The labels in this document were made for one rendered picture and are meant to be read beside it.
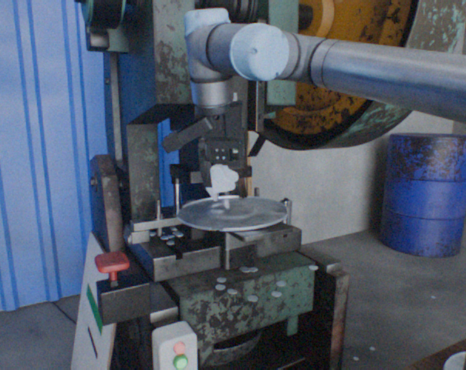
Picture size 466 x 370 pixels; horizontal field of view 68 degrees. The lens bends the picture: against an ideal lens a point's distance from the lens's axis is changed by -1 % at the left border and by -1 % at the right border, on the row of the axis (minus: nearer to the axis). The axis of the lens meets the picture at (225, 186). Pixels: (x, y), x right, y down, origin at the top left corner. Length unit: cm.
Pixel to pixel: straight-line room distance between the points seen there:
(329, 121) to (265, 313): 57
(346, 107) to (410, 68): 56
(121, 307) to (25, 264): 146
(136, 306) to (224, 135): 38
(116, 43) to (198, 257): 60
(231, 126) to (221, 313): 45
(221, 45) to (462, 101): 32
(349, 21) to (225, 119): 59
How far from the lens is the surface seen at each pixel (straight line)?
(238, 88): 95
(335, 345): 110
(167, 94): 82
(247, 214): 88
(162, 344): 71
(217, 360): 108
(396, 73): 51
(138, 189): 113
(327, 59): 57
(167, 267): 87
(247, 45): 51
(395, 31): 98
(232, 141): 64
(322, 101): 117
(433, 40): 97
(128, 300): 75
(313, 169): 282
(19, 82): 203
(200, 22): 60
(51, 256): 213
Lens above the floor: 104
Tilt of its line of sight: 12 degrees down
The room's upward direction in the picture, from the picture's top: straight up
